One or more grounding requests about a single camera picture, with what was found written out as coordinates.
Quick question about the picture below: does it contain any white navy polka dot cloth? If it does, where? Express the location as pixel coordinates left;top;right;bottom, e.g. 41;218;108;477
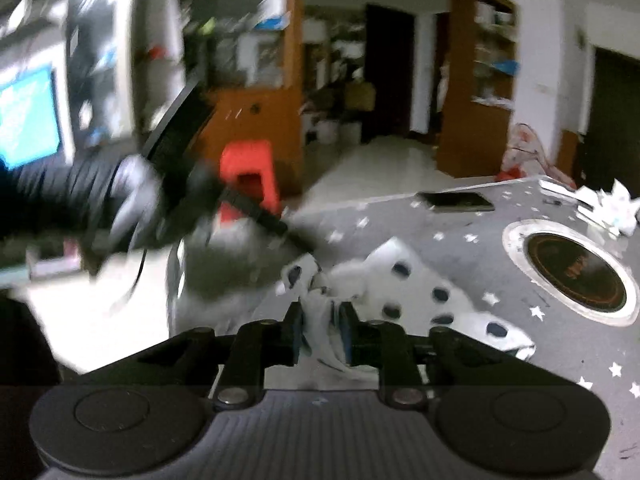
281;237;536;378

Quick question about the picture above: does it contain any black gloved left hand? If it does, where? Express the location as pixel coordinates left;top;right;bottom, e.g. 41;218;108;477
64;155;163;252

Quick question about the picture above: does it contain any red plastic stool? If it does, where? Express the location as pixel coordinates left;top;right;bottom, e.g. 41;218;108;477
219;140;281;217

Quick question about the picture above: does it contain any blue lit screen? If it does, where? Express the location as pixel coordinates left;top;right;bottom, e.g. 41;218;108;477
0;66;62;169

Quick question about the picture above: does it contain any black smartphone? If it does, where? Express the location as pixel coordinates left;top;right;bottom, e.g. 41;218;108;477
416;192;495;212

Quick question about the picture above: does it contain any round induction cooker inset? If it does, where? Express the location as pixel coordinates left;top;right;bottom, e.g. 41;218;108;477
502;219;639;327

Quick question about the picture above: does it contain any dark wooden door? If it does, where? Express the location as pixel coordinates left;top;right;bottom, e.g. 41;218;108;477
576;48;640;198

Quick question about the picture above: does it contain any left wooden shelf cabinet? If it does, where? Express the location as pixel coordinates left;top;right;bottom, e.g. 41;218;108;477
436;0;518;178

